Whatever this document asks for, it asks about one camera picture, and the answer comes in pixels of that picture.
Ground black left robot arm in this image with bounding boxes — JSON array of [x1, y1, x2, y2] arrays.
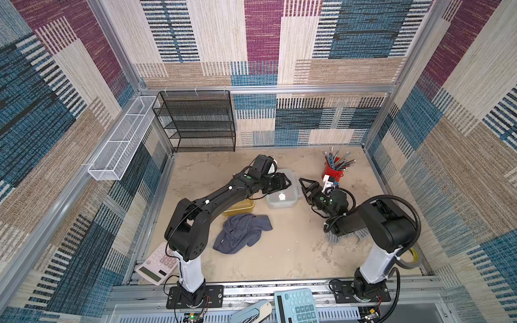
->
[[164, 155, 292, 306]]

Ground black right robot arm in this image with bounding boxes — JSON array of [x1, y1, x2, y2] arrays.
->
[[299, 178, 421, 302]]

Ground yellow lunch box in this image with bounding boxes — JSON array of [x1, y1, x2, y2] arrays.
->
[[222, 199, 255, 217]]

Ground red pencil cup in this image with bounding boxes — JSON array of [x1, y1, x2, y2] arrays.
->
[[322, 161, 345, 182]]

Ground grey striped cloth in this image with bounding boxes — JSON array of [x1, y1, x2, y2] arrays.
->
[[326, 229, 370, 244]]

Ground dark blue cloth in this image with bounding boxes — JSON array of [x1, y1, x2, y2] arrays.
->
[[213, 213, 273, 254]]

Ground black mesh shelf rack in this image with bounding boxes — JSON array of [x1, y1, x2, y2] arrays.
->
[[153, 90, 236, 153]]

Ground grey tape roll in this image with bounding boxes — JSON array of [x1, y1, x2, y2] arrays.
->
[[395, 246, 422, 270]]

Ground teal calculator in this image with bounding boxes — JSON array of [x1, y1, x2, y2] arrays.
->
[[273, 288, 319, 323]]

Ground light blue handheld device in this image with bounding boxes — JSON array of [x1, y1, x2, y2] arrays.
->
[[228, 300, 273, 323]]

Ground pink calculator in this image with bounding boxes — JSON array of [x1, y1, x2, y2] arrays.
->
[[135, 242, 179, 285]]

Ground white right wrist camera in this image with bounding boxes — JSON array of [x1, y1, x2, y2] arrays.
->
[[323, 174, 339, 195]]

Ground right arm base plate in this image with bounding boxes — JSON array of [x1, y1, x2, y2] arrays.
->
[[329, 279, 392, 304]]

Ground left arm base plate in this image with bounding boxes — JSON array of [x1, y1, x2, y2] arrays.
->
[[166, 284, 224, 310]]

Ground white wire basket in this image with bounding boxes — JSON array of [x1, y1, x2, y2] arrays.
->
[[88, 96, 156, 181]]

